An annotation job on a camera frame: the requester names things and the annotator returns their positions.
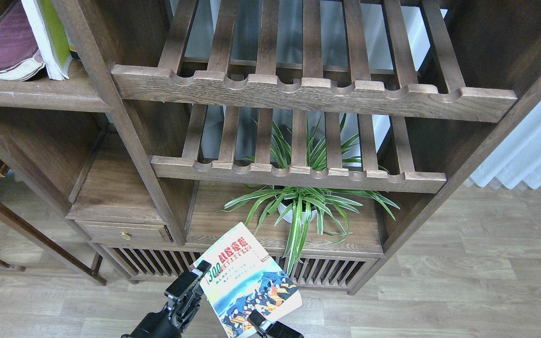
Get white blue 300 book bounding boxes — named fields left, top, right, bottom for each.
left=193, top=223, right=302, bottom=338

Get maroon book white characters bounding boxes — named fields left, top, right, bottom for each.
left=0, top=0, right=45, bottom=81

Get white plant pot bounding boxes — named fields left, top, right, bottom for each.
left=277, top=199, right=317, bottom=225

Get white curtain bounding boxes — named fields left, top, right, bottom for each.
left=469, top=101, right=541, bottom=190

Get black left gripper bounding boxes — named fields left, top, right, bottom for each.
left=165, top=260, right=212, bottom=333

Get brass drawer knob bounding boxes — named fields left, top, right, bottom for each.
left=120, top=231, right=132, bottom=240

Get dark wooden bookshelf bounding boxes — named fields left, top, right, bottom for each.
left=0, top=0, right=541, bottom=295

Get wooden furniture at left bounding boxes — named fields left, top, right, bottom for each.
left=0, top=158, right=107, bottom=286

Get yellow green book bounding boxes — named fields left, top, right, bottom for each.
left=21, top=0, right=72, bottom=80

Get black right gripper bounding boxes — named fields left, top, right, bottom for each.
left=247, top=309, right=303, bottom=338

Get upright book on shelf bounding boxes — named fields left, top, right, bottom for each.
left=66, top=31, right=81, bottom=61

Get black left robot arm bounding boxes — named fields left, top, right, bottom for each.
left=122, top=261, right=211, bottom=338

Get green spider plant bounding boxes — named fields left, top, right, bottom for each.
left=219, top=113, right=400, bottom=273

